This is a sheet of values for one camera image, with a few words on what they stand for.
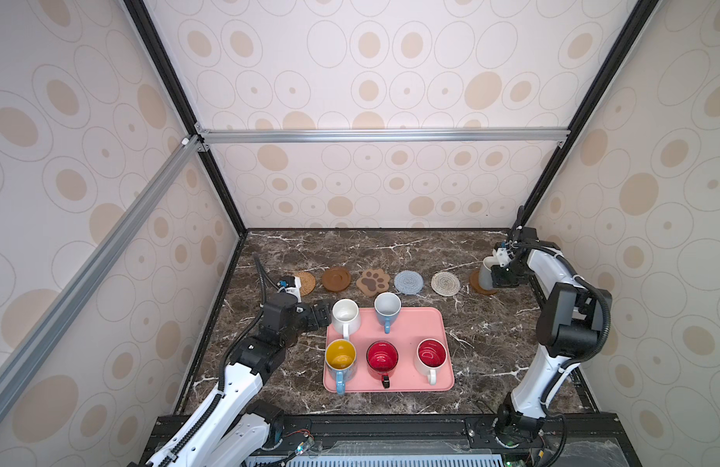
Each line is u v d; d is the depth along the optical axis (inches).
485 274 38.2
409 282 40.6
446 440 28.9
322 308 27.5
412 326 36.6
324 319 27.6
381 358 33.5
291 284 26.8
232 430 22.6
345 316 36.4
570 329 20.4
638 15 27.0
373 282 40.7
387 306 35.3
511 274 32.2
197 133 34.9
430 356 33.5
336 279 40.9
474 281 40.3
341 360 33.2
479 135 61.5
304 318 25.2
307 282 40.6
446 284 40.5
